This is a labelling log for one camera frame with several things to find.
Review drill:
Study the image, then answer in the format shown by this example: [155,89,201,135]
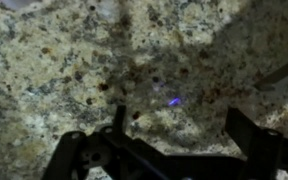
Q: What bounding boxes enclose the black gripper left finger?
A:
[42,104,167,180]

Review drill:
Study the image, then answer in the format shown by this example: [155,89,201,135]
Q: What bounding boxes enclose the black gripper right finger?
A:
[224,107,284,180]

